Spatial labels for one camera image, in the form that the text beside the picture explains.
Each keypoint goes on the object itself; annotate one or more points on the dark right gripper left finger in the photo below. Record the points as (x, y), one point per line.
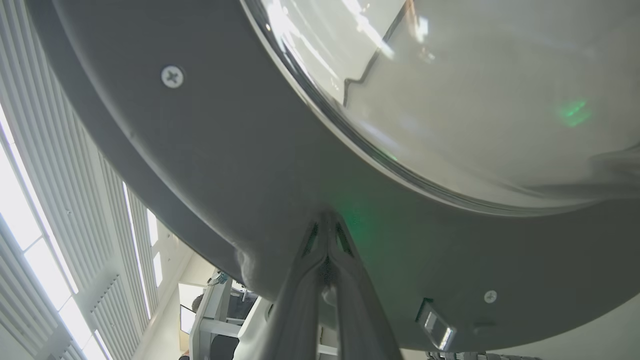
(295, 315)

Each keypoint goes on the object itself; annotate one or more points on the silver cross-head screw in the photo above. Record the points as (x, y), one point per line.
(172, 76)
(490, 296)

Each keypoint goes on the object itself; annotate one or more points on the grey washing machine door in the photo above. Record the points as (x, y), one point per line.
(240, 165)

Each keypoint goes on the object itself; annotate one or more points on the bright ceiling light panel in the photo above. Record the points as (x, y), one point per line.
(30, 240)
(136, 250)

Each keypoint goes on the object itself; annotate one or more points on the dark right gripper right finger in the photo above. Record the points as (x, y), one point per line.
(360, 320)

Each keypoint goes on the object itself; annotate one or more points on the white machine in background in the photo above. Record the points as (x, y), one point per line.
(215, 320)

